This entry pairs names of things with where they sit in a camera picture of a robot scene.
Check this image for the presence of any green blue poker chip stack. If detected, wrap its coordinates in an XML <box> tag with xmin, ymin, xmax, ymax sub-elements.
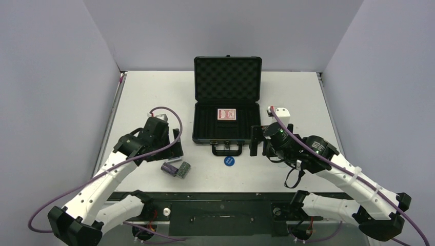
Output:
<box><xmin>176</xmin><ymin>161</ymin><xmax>191</xmax><ymax>179</ymax></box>

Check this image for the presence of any red playing card deck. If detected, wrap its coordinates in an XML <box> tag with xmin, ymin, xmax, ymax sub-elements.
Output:
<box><xmin>217</xmin><ymin>109</ymin><xmax>237</xmax><ymax>121</ymax></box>

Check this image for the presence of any black foam-lined carry case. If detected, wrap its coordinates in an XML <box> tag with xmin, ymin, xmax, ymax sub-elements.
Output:
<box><xmin>192</xmin><ymin>55</ymin><xmax>262</xmax><ymax>156</ymax></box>

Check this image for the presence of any blue playing card deck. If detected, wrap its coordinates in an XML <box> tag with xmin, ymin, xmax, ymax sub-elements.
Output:
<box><xmin>168</xmin><ymin>156</ymin><xmax>183</xmax><ymax>162</ymax></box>

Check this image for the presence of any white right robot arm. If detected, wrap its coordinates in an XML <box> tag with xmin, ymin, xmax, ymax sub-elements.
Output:
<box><xmin>249</xmin><ymin>122</ymin><xmax>411</xmax><ymax>241</ymax></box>

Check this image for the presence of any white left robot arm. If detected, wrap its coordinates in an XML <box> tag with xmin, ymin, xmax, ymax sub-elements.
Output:
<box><xmin>48</xmin><ymin>114</ymin><xmax>183</xmax><ymax>245</ymax></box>

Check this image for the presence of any purple poker chip stack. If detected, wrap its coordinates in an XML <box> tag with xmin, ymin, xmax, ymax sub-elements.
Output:
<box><xmin>161</xmin><ymin>162</ymin><xmax>179</xmax><ymax>177</ymax></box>

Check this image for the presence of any blue round dealer button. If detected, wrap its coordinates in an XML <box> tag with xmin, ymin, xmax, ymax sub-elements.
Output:
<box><xmin>224</xmin><ymin>156</ymin><xmax>235</xmax><ymax>167</ymax></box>

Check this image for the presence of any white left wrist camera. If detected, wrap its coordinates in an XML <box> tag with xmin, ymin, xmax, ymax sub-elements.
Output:
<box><xmin>154</xmin><ymin>114</ymin><xmax>168</xmax><ymax>124</ymax></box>

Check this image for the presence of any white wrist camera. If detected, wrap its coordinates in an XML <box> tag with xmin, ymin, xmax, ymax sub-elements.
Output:
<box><xmin>154</xmin><ymin>114</ymin><xmax>168</xmax><ymax>124</ymax></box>
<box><xmin>267</xmin><ymin>106</ymin><xmax>291</xmax><ymax>126</ymax></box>

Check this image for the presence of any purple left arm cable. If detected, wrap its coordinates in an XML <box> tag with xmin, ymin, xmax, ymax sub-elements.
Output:
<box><xmin>28</xmin><ymin>106</ymin><xmax>184</xmax><ymax>234</ymax></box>

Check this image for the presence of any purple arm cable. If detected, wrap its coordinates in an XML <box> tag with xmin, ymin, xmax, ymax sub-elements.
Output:
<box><xmin>269</xmin><ymin>108</ymin><xmax>430</xmax><ymax>246</ymax></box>
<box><xmin>28</xmin><ymin>106</ymin><xmax>184</xmax><ymax>234</ymax></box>

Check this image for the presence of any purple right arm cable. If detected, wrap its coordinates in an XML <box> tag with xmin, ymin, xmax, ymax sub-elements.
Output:
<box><xmin>269</xmin><ymin>108</ymin><xmax>430</xmax><ymax>246</ymax></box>

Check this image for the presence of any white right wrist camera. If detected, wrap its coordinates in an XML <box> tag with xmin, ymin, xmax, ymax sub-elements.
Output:
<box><xmin>267</xmin><ymin>106</ymin><xmax>291</xmax><ymax>126</ymax></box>

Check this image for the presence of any black robot base mount plate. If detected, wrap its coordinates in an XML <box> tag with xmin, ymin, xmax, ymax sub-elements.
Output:
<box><xmin>112</xmin><ymin>191</ymin><xmax>347</xmax><ymax>238</ymax></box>

